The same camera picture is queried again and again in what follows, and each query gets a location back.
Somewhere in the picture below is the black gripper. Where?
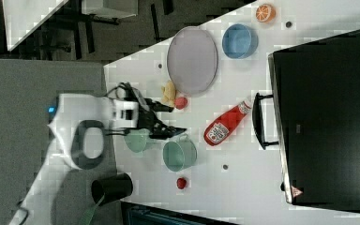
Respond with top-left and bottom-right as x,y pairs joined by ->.
115,82 -> 187,140

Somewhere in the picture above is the red ketchup bottle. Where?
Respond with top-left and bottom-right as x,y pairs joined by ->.
203,99 -> 252,146

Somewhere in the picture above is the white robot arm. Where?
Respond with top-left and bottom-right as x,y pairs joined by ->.
8,82 -> 185,225

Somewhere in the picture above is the green metal bucket cup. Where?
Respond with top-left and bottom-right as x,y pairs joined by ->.
162,134 -> 197,173

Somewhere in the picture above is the orange slice toy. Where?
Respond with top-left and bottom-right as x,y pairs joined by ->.
255,4 -> 276,23

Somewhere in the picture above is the red strawberry toy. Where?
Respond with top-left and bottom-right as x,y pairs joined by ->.
176,177 -> 188,189

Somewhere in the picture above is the green oval colander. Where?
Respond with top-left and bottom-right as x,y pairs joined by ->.
124,129 -> 155,153

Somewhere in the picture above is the black toaster oven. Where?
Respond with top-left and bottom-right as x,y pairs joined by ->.
268,29 -> 360,213

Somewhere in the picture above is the black cylinder holder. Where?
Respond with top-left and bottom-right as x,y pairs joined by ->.
91,173 -> 133,205

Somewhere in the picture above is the pink strawberry toy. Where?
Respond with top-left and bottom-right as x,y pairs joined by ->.
174,97 -> 188,110

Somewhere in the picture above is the blue metal frame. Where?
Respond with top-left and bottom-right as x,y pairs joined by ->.
121,202 -> 235,225

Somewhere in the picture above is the yellow banana bunch toy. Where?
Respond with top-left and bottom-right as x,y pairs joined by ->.
161,81 -> 176,107

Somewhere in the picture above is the blue bowl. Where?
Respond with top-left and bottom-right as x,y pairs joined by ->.
222,23 -> 259,59

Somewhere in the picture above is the grey round plate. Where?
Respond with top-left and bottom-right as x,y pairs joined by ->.
167,26 -> 218,96

